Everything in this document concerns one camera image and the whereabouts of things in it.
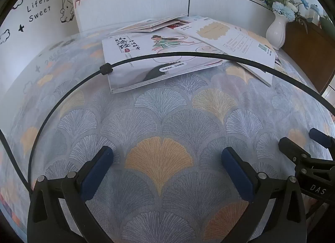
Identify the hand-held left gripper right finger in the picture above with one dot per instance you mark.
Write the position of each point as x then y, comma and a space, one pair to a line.
238, 177

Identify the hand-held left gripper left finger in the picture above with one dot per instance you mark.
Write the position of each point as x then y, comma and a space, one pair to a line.
96, 172

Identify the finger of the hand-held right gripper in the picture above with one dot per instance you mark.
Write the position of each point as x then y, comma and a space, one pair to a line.
319, 137
290, 147

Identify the white book yellow cloud print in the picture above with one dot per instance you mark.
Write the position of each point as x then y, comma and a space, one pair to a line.
235, 41

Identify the white book with flying girl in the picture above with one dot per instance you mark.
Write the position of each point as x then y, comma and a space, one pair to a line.
136, 49

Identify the thin tan cover booklet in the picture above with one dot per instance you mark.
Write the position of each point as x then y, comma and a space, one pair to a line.
146, 24

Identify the brown wooden cabinet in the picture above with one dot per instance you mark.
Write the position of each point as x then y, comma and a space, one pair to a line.
306, 49

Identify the fan pattern tablecloth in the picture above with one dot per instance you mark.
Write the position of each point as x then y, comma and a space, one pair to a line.
170, 117

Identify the pale green vase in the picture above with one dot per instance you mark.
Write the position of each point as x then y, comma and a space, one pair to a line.
327, 26

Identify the white vase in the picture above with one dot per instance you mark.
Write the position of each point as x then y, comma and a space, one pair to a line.
276, 34

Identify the blue artificial flowers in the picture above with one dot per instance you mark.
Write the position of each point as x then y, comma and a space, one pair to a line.
284, 10

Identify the white bookshelf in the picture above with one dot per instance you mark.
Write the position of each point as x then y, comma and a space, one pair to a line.
146, 0

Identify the cloud wall sticker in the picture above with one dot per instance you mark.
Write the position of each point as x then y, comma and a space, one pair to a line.
4, 36

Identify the bear wall sticker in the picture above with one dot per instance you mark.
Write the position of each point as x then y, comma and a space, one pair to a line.
66, 10

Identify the black letter wall sticker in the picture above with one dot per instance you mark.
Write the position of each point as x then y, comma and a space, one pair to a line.
30, 18

